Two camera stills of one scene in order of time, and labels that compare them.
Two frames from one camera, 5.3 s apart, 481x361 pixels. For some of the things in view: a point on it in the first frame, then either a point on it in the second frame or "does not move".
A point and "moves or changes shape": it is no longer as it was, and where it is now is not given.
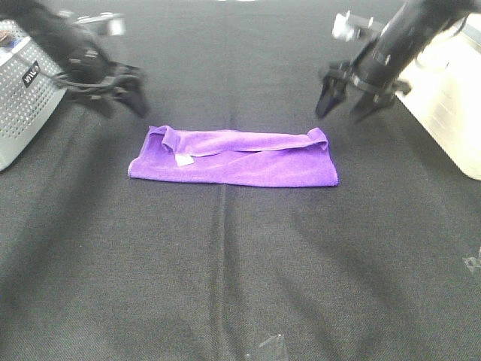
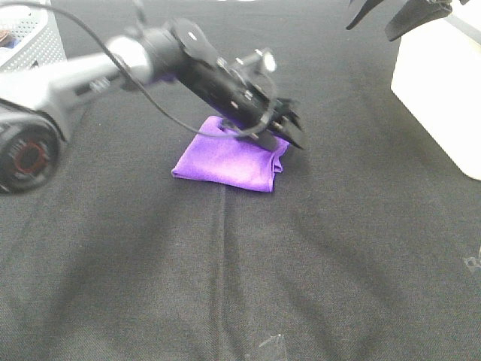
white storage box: x=445 y=93 does not move
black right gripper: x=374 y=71 to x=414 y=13
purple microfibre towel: x=236 y=157 moves or changes shape
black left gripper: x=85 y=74 to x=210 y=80
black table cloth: x=95 y=265 does not move
